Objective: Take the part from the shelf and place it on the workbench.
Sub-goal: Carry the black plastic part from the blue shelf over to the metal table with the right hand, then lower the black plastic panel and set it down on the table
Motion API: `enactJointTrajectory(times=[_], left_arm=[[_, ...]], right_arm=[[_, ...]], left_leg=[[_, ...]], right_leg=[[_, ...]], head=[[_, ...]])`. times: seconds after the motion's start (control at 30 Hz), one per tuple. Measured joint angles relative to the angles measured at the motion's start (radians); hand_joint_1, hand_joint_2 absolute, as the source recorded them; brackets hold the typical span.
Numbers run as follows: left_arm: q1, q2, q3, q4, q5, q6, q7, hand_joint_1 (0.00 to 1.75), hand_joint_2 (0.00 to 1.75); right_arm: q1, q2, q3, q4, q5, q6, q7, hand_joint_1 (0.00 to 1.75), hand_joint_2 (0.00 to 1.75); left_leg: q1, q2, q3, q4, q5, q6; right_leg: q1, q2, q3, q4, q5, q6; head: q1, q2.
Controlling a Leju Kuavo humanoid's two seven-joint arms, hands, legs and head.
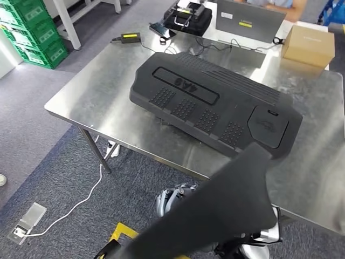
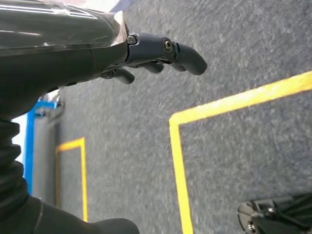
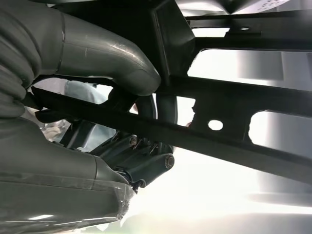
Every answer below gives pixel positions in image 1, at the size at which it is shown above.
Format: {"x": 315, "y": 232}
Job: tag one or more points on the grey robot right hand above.
{"x": 169, "y": 198}

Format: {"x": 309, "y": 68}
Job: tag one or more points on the black plastic plate bracket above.
{"x": 215, "y": 207}

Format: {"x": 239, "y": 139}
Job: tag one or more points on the yellow floor tape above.
{"x": 121, "y": 230}

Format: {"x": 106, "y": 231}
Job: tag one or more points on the white power strip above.
{"x": 114, "y": 150}

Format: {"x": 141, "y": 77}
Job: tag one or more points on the black engine cover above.
{"x": 202, "y": 107}

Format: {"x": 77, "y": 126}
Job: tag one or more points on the black phone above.
{"x": 161, "y": 31}

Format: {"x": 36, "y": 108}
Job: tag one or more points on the white table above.
{"x": 209, "y": 39}

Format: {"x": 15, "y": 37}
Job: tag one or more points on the black power adapter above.
{"x": 130, "y": 37}

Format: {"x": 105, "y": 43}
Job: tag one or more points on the black bag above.
{"x": 193, "y": 28}

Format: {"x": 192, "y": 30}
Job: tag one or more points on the steel floor socket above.
{"x": 32, "y": 216}

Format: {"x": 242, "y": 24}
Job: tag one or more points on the black silver device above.
{"x": 186, "y": 12}

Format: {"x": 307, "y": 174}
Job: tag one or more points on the white plug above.
{"x": 19, "y": 233}

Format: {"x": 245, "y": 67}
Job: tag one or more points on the grey laptop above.
{"x": 250, "y": 21}

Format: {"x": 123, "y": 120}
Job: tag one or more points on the green plastic crate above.
{"x": 46, "y": 34}
{"x": 55, "y": 53}
{"x": 32, "y": 12}

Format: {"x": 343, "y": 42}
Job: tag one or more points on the brown cardboard box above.
{"x": 307, "y": 46}

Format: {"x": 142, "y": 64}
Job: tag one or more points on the blue steel rack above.
{"x": 334, "y": 10}

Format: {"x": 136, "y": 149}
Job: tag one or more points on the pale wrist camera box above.
{"x": 269, "y": 236}

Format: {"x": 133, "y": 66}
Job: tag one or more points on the white table frame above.
{"x": 68, "y": 28}

